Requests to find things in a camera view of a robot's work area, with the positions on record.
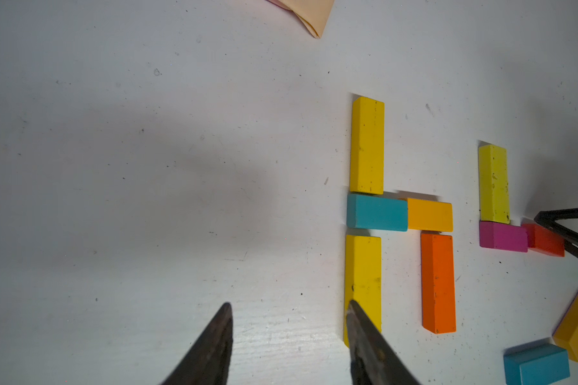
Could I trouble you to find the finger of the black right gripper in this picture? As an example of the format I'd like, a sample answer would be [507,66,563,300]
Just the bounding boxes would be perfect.
[534,208,578,259]

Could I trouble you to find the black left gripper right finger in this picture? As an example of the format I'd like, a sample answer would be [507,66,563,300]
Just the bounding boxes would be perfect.
[345,300,419,385]

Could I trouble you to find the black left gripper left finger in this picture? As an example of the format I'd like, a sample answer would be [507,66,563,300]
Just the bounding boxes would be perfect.
[162,303,233,385]

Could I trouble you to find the red block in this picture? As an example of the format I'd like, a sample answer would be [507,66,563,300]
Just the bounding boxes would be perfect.
[522,223,565,258]

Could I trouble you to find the magenta block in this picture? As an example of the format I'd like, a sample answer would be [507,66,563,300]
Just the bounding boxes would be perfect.
[479,221,528,253]

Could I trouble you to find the orange block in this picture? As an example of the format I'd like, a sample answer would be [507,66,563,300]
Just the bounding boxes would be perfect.
[421,233,457,335]

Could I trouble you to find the lime yellow block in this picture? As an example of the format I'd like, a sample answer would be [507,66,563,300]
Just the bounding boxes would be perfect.
[478,144,511,225]

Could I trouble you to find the teal long block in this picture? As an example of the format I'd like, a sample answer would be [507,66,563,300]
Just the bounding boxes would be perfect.
[504,343,571,385]

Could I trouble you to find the small teal block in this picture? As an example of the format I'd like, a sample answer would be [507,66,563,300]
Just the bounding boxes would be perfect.
[346,193,409,232]

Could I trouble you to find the small amber block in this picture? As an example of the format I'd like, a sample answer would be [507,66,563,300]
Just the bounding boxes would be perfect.
[405,198,454,233]

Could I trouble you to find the beige folded cloth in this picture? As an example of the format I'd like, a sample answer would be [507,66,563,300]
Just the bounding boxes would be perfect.
[268,0,335,39]

